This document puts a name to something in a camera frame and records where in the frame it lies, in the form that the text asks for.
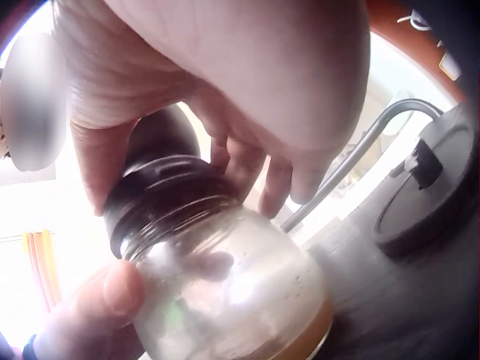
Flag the person's left hand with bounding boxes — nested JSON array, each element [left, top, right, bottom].
[[34, 259, 147, 360]]

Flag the person's right hand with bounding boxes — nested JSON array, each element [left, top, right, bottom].
[[49, 0, 371, 219]]

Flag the person's right thumb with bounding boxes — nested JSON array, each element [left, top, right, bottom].
[[70, 117, 140, 217]]

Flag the person's right little finger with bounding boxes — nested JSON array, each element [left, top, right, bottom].
[[291, 150, 338, 206]]

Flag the person's left thumb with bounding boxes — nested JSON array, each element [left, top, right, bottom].
[[77, 259, 146, 327]]

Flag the person's right ring finger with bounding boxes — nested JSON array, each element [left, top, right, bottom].
[[258, 156, 294, 219]]

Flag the person's right middle finger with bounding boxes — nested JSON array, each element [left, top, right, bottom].
[[209, 133, 241, 177]]

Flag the dark brown glass jar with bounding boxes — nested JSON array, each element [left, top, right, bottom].
[[102, 107, 244, 260]]

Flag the clear glass jar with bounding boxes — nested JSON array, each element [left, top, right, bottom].
[[120, 198, 335, 360]]

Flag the grey curved metal tube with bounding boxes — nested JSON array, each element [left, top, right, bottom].
[[280, 98, 444, 230]]

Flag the orange curtain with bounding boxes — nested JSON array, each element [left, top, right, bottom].
[[21, 229, 63, 312]]

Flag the black round lid with tab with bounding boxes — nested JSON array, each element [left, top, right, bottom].
[[372, 100, 477, 260]]

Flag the brown wooden board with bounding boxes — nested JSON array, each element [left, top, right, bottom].
[[367, 0, 467, 104]]

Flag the white cable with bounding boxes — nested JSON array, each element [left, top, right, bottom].
[[397, 9, 432, 33]]

